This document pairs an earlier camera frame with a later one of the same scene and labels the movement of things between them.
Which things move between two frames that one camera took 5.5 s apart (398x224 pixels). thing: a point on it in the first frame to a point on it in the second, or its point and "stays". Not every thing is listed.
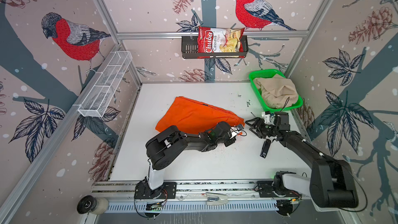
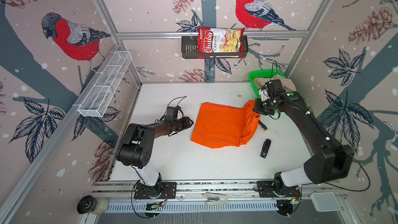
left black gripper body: (227, 140) to (181, 124)
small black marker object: (265, 148) stays
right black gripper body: (264, 129) to (263, 107)
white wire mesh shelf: (96, 101) stays
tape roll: (89, 204) stays
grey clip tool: (216, 198) stays
